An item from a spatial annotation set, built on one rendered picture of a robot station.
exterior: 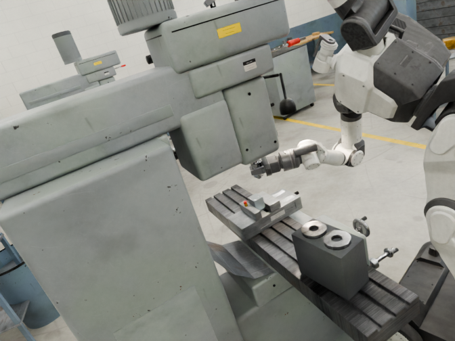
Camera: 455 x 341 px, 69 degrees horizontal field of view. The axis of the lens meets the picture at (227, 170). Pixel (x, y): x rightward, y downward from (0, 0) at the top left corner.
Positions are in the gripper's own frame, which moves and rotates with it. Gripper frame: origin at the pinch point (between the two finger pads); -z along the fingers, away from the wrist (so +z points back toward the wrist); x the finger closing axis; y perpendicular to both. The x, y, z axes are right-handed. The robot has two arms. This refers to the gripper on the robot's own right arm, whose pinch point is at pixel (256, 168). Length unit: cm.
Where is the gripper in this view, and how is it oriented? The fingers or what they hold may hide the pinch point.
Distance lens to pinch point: 145.9
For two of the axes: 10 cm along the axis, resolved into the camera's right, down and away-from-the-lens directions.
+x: 0.5, 4.0, -9.1
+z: 9.6, -2.8, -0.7
